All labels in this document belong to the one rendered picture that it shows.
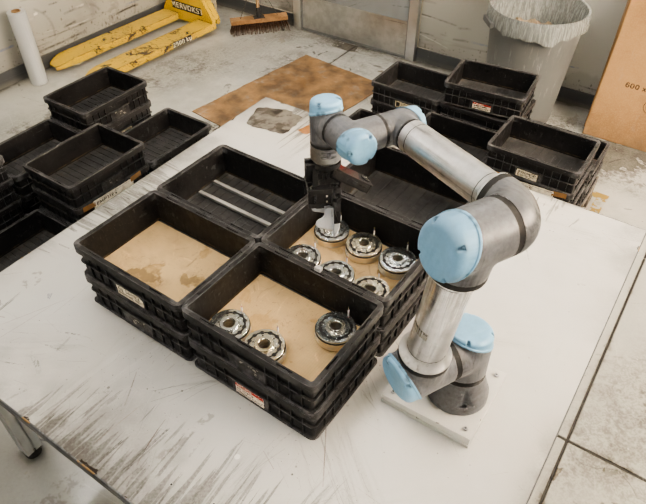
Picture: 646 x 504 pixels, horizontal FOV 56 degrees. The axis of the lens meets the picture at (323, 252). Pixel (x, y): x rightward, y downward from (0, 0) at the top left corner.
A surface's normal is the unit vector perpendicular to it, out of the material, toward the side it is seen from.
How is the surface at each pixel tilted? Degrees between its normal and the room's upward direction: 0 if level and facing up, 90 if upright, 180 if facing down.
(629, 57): 78
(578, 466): 0
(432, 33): 90
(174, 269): 0
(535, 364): 0
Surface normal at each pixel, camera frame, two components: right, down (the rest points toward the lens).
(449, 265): -0.84, 0.23
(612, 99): -0.53, 0.37
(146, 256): 0.00, -0.73
